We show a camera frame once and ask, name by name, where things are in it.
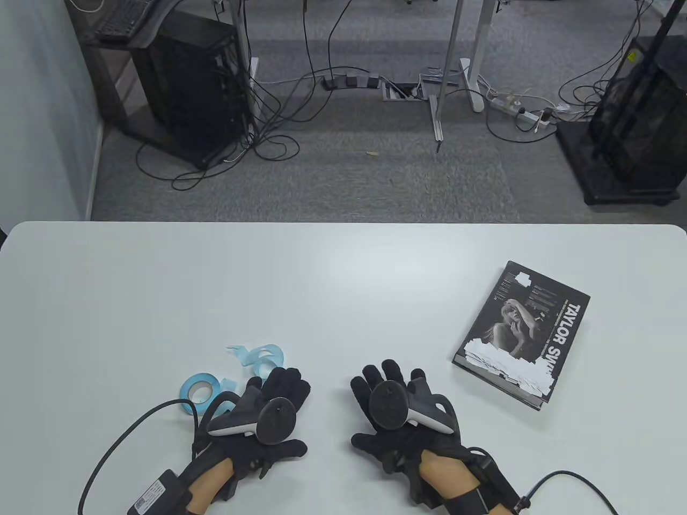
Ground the pile of white stuck labels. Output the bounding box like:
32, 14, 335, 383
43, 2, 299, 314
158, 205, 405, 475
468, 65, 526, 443
464, 337, 556, 402

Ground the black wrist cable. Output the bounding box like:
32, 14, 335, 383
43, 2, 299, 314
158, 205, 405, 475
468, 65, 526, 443
78, 400, 189, 515
515, 470, 620, 515

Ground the white power strip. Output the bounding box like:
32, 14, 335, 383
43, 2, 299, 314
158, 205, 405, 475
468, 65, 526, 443
486, 94, 553, 127

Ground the person's left forearm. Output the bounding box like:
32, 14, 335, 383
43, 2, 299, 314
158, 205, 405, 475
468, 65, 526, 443
185, 459, 237, 515

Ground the black right wrist camera module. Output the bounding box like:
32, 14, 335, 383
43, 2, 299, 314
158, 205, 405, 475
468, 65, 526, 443
444, 445, 532, 515

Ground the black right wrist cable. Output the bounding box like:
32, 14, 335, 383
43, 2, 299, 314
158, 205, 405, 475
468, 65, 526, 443
515, 470, 620, 515

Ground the black power strip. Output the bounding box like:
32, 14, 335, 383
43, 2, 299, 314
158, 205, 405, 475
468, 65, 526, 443
322, 72, 383, 91

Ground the metal floor socket box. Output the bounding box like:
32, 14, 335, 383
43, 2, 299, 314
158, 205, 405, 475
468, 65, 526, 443
382, 80, 430, 102

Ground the white desk leg with foot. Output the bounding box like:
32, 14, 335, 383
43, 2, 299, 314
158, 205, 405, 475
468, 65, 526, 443
459, 0, 498, 113

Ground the black keyboard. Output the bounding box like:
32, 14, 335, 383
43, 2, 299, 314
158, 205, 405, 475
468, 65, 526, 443
96, 0, 155, 43

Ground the blue label roll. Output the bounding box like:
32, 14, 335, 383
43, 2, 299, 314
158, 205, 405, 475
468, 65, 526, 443
180, 345, 285, 417

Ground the dark side stand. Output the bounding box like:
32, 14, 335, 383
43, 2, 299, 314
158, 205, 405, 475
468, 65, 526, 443
81, 39, 162, 146

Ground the person's left hand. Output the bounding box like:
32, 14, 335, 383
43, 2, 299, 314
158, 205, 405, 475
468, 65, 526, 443
191, 367, 312, 481

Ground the black mesh equipment case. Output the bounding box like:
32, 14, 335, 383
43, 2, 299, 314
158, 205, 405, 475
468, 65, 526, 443
556, 35, 687, 206

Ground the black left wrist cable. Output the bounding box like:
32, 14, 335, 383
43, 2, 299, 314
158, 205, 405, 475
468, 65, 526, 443
78, 400, 189, 515

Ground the black tripod pole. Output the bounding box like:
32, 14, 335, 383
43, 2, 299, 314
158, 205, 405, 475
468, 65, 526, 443
593, 0, 687, 159

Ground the person's right forearm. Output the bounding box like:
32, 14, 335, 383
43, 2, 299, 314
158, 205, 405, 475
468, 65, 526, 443
419, 451, 484, 515

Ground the grey white hand controller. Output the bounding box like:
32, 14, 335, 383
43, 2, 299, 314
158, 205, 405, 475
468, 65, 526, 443
370, 378, 458, 434
201, 389, 297, 445

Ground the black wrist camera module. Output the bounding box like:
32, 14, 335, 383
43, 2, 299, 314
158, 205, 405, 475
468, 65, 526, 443
444, 445, 532, 515
128, 469, 193, 515

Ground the black left wrist camera module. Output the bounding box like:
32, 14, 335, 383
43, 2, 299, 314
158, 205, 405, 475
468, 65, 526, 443
128, 469, 193, 515

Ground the person's right hand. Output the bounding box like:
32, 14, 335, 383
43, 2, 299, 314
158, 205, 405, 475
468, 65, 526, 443
350, 359, 473, 474

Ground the black printed box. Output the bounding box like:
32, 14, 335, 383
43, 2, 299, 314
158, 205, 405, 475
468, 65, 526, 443
452, 261, 591, 411

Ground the black computer tower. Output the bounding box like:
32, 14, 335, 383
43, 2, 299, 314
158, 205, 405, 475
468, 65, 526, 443
131, 12, 254, 170

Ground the silver desk leg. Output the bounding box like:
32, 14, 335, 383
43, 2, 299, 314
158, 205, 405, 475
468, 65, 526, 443
429, 0, 465, 143

